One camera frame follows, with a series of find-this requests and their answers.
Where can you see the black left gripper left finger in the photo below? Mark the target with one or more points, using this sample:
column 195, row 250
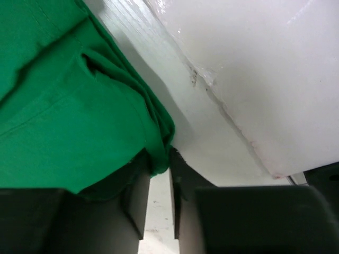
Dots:
column 107, row 217

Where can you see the green t shirt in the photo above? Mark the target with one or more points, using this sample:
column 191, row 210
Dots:
column 73, row 109

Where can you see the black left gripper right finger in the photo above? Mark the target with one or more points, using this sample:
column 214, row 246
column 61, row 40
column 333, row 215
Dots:
column 248, row 219

